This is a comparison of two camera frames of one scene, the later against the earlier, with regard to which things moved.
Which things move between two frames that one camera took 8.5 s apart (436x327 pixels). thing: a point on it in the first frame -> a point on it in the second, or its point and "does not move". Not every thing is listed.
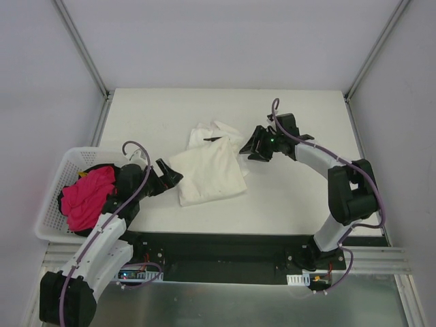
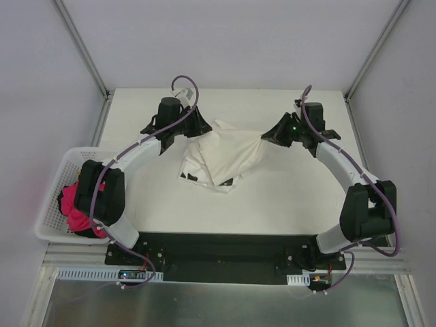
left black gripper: [160, 177] -> [190, 120]
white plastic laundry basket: [51, 226] does not move
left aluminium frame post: [82, 48] does not move
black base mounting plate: [231, 257] does not move
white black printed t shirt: [215, 129] -> [195, 169]
